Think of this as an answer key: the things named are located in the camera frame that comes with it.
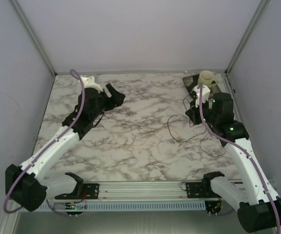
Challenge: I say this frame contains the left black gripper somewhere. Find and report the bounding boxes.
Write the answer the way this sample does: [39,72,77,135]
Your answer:
[91,84,126,120]

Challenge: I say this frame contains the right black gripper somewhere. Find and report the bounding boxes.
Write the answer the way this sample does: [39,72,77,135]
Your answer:
[184,97,218,127]

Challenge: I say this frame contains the dark thin wire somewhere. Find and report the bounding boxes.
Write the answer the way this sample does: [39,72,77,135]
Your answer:
[167,98,227,157]

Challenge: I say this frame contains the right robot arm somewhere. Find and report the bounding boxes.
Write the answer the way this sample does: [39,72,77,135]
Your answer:
[186,90,281,233]

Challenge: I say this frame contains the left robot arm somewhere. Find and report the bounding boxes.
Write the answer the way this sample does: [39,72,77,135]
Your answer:
[3,84,125,214]

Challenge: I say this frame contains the dark floral square plate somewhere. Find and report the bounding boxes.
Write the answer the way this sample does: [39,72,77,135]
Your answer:
[182,74,222,99]

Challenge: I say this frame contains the light green mug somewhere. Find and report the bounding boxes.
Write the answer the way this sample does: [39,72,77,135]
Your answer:
[197,70,219,89]

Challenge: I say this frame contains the right controller board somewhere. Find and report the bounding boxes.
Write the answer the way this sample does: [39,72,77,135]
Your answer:
[205,198,223,216]

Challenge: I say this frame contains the controller board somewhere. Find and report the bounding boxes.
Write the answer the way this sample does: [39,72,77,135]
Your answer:
[65,202,87,218]
[205,198,223,216]

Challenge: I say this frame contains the left controller board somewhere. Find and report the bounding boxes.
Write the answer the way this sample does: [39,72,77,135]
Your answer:
[65,202,87,218]

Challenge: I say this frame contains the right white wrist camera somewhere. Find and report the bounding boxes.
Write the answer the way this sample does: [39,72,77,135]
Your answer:
[191,84,211,107]

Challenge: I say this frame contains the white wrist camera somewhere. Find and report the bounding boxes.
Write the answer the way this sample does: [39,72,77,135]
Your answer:
[80,76,103,93]
[191,84,211,107]

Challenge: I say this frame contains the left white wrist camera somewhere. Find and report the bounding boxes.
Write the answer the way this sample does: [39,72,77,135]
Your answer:
[80,76,103,93]

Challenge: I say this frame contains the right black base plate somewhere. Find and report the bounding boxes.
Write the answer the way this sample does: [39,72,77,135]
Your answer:
[185,182,220,198]

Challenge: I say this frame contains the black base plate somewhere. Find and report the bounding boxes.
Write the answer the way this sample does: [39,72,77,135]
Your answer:
[55,183,100,200]
[185,182,220,198]

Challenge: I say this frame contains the aluminium front rail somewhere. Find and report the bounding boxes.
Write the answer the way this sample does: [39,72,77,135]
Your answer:
[8,179,279,201]

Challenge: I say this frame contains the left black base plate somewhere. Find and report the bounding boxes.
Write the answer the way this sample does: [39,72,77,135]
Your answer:
[55,183,100,200]

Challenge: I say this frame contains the grey slotted cable duct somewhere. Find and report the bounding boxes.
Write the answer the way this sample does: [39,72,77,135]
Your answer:
[51,200,206,212]

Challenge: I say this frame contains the left aluminium corner post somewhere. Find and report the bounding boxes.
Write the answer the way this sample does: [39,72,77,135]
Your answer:
[10,0,57,77]

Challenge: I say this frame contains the aluminium corner post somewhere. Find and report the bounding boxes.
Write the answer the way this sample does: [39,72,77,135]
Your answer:
[10,0,57,77]
[225,0,271,76]

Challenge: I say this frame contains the right aluminium corner post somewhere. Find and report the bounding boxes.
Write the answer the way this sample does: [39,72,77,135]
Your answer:
[225,0,271,76]

